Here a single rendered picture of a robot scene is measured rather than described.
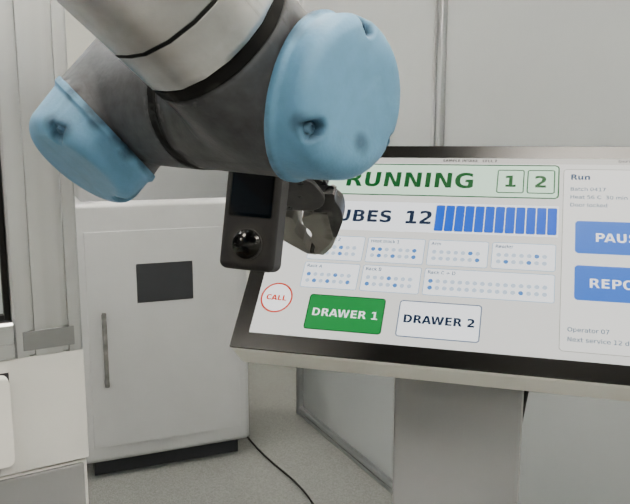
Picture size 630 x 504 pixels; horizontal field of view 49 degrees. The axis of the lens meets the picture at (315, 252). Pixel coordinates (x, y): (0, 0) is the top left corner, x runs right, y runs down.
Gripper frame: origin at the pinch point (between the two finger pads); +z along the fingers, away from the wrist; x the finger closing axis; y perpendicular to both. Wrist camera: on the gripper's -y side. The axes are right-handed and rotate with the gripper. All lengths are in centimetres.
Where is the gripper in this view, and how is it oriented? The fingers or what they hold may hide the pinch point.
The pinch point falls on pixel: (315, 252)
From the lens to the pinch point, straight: 69.7
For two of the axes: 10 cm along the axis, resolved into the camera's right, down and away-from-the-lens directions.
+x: -9.5, -0.5, 3.0
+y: 1.9, -8.5, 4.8
